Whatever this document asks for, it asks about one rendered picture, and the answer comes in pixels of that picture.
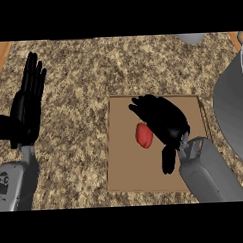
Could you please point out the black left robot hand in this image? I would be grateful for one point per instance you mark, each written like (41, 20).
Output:
(26, 107)

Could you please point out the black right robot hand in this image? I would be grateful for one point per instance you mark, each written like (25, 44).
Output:
(166, 120)

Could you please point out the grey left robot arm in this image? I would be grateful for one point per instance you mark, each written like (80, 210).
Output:
(16, 184)

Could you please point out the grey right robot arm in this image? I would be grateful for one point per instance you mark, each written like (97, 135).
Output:
(206, 173)

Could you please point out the red bell pepper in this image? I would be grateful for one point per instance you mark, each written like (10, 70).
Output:
(144, 135)

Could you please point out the brown square tray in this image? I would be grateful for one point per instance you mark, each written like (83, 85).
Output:
(138, 166)

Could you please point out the large grey pot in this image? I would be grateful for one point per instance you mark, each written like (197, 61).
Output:
(234, 108)

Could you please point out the pale grey round object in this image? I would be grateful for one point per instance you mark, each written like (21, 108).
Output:
(191, 38)

